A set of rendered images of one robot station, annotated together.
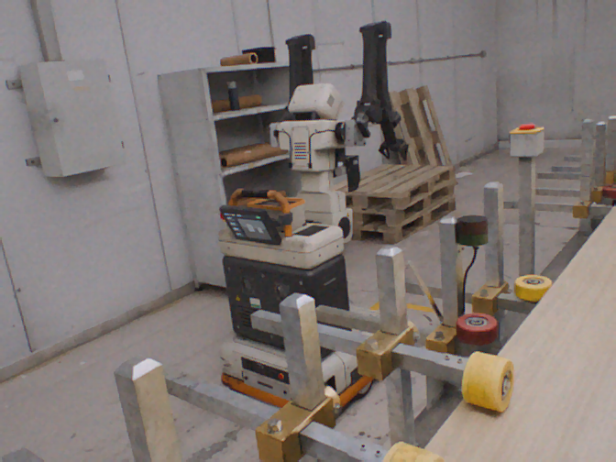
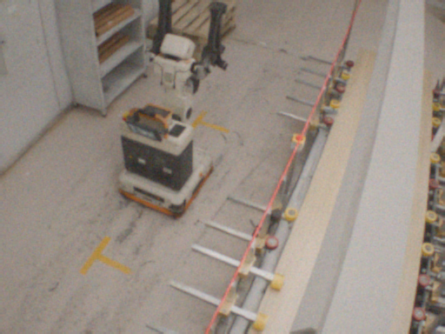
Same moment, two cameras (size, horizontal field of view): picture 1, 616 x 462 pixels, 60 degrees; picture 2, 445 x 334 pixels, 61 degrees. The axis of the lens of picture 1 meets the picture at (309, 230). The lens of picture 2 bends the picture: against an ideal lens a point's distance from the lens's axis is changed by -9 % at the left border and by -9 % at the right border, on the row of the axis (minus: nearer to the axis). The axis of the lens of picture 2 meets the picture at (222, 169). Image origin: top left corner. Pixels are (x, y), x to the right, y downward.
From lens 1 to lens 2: 150 cm
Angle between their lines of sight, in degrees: 34
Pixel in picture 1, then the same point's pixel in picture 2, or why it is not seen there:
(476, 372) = (275, 283)
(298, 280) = (170, 159)
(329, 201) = (182, 103)
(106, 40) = not seen: outside the picture
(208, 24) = not seen: outside the picture
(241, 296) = (132, 156)
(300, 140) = (169, 72)
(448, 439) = (266, 300)
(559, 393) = (295, 279)
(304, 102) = (172, 50)
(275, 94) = not seen: outside the picture
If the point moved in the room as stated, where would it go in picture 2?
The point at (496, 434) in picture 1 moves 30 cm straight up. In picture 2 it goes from (279, 297) to (289, 268)
